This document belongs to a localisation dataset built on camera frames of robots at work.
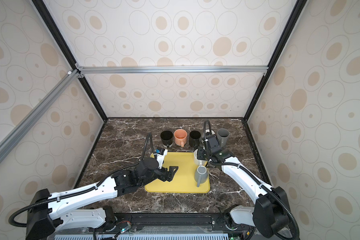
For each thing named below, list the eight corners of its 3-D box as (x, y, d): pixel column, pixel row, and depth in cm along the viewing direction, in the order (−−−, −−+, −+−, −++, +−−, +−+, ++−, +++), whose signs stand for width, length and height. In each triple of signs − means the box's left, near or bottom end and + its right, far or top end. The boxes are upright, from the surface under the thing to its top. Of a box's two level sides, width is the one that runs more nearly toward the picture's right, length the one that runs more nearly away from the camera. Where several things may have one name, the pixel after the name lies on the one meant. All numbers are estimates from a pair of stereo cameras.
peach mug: (171, 147, 105) (170, 139, 98) (177, 136, 112) (176, 127, 104) (183, 150, 103) (183, 142, 96) (188, 139, 110) (188, 130, 102)
